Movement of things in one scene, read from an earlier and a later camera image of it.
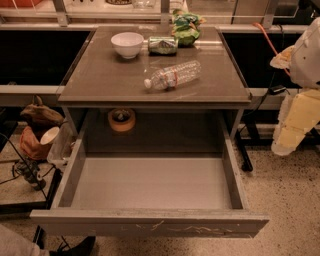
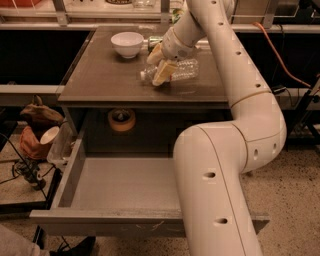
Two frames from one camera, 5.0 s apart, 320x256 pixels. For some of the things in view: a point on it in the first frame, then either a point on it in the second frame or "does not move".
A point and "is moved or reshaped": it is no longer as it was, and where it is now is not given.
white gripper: [307, 62] → [175, 46]
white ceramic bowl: [127, 44] does not move
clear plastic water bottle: [174, 76] is moved or reshaped
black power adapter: [273, 90] does not move
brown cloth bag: [40, 116] does not move
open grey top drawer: [149, 196] does not move
